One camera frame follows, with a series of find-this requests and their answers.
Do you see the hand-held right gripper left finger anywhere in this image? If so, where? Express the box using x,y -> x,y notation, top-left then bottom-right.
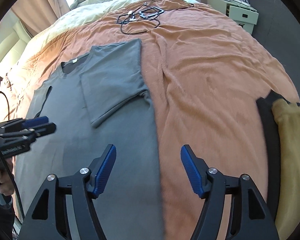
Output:
19,144 -> 117,240

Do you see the cream duvet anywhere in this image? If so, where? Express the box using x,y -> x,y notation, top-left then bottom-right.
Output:
30,0 -> 190,38

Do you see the pale green nightstand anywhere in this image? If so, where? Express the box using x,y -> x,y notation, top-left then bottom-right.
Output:
207,0 -> 259,34

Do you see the grey t-shirt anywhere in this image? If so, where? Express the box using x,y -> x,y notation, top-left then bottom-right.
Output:
14,39 -> 165,240

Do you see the tangle of black cables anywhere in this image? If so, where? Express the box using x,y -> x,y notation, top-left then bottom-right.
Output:
117,0 -> 194,34

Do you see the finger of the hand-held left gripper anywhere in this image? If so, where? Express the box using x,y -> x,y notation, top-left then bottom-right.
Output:
22,116 -> 49,128
32,123 -> 57,137

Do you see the orange blanket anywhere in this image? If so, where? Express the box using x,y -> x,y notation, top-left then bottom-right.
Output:
0,0 -> 300,240

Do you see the white power strip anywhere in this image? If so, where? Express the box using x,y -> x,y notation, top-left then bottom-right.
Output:
231,0 -> 257,12

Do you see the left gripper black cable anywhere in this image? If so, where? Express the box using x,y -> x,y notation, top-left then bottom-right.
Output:
0,92 -> 24,223

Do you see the person's left hand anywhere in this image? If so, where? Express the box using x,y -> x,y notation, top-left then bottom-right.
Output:
0,167 -> 14,200

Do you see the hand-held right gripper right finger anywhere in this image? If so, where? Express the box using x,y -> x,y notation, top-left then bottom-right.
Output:
180,144 -> 280,240

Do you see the black rectangular frame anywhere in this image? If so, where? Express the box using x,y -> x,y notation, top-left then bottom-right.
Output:
139,6 -> 165,18

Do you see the mustard folded garment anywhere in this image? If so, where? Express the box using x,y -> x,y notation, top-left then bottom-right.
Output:
271,99 -> 300,240

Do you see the plain black folded garment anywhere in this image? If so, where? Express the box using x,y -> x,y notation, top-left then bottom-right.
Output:
255,90 -> 300,230

